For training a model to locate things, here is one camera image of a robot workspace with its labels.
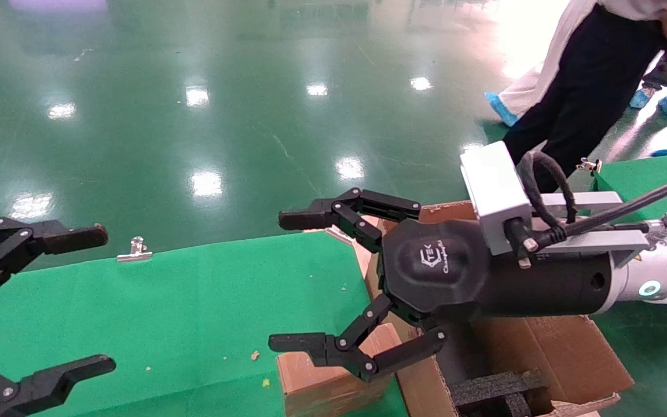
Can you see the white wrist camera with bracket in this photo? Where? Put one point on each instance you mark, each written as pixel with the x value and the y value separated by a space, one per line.
pixel 495 191

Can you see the small brown cardboard box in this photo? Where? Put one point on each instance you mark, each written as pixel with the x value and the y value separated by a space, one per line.
pixel 310 391

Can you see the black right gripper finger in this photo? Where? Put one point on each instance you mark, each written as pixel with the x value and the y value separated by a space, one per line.
pixel 348 353
pixel 368 205

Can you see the person in white trousers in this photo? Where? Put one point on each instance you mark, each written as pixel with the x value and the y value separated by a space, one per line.
pixel 533 87

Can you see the large open brown carton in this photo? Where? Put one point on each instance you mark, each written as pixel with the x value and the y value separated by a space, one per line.
pixel 571 353

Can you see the large green table cloth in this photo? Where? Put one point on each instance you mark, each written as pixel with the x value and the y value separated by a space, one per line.
pixel 194 313

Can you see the person in black trousers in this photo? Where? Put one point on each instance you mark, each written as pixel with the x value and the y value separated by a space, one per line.
pixel 588 87

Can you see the black foam insert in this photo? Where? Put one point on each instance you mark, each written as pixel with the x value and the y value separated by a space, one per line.
pixel 495 389

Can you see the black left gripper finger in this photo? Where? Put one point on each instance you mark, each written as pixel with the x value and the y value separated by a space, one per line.
pixel 50 238
pixel 50 383

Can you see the small green table cloth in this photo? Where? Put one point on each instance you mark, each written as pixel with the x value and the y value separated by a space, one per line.
pixel 646 174

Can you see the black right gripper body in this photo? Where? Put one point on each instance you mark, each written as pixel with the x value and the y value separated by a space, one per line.
pixel 455 272

